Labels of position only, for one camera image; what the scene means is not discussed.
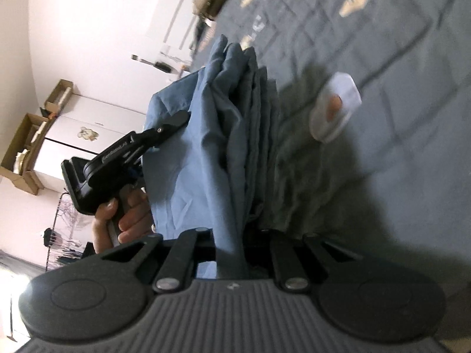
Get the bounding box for white headboard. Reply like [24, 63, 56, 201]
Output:
[162, 0, 218, 56]

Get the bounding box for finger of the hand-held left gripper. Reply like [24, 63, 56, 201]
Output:
[127, 110, 190, 151]

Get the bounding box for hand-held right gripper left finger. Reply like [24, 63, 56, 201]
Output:
[94, 228, 216, 294]

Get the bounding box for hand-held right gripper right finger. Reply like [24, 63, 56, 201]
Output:
[270, 232, 369, 292]

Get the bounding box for white wardrobe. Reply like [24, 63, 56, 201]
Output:
[33, 94, 148, 192]

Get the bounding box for grey printed quilt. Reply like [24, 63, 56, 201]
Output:
[191, 0, 471, 339]

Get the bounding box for open cardboard box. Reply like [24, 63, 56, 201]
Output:
[45, 79, 79, 113]
[0, 113, 50, 195]

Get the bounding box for metal wire rack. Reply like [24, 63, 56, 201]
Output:
[44, 187, 96, 269]

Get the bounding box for black hairbrush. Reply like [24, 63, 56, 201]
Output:
[132, 54, 173, 72]

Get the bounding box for blue garment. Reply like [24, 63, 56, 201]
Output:
[142, 34, 280, 280]

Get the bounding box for person's left hand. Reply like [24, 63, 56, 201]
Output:
[92, 187, 153, 254]

